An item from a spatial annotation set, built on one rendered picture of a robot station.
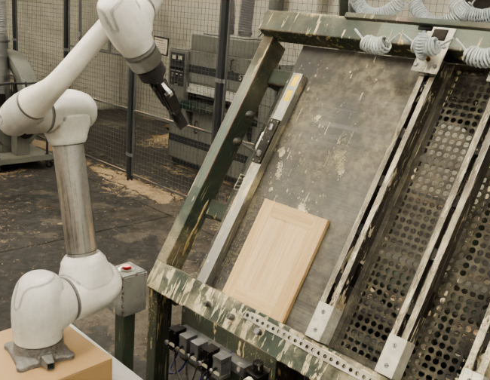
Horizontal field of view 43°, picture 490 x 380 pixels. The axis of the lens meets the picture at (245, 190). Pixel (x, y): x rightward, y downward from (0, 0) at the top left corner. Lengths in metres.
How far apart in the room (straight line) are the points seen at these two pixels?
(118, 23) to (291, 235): 1.13
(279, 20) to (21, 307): 1.58
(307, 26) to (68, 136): 1.14
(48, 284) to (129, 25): 0.88
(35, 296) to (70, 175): 0.40
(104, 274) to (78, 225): 0.19
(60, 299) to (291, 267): 0.83
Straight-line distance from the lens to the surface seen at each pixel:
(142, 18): 1.59
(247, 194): 2.50
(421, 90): 2.30
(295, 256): 2.31
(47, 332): 2.07
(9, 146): 7.62
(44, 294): 2.02
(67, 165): 2.08
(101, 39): 1.80
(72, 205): 2.10
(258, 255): 2.40
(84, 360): 2.12
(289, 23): 2.73
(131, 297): 2.51
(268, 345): 2.25
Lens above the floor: 1.95
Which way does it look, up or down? 16 degrees down
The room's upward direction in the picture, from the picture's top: 5 degrees clockwise
